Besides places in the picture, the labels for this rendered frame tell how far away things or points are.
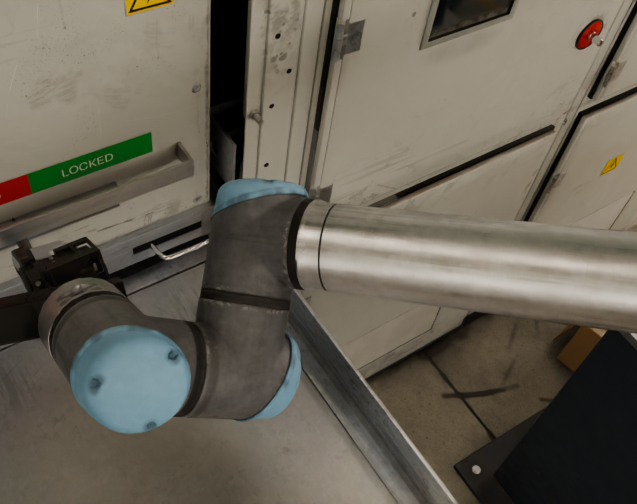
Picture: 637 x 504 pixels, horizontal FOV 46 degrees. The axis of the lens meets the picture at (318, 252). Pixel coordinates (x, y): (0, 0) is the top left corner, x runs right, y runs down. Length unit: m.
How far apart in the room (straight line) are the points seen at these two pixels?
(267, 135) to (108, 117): 0.22
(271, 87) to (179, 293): 0.35
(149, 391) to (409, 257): 0.25
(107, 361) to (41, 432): 0.42
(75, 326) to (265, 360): 0.18
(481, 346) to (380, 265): 1.54
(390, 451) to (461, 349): 1.17
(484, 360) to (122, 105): 1.48
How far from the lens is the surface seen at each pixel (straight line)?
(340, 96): 1.05
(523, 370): 2.21
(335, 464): 1.02
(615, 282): 0.65
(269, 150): 1.07
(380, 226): 0.68
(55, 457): 1.04
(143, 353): 0.65
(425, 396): 2.08
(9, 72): 0.86
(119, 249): 1.11
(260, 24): 0.92
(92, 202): 0.97
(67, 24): 0.85
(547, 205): 1.88
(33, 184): 0.97
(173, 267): 1.17
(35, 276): 0.85
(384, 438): 1.03
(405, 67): 1.10
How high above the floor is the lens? 1.78
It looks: 52 degrees down
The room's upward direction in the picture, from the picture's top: 11 degrees clockwise
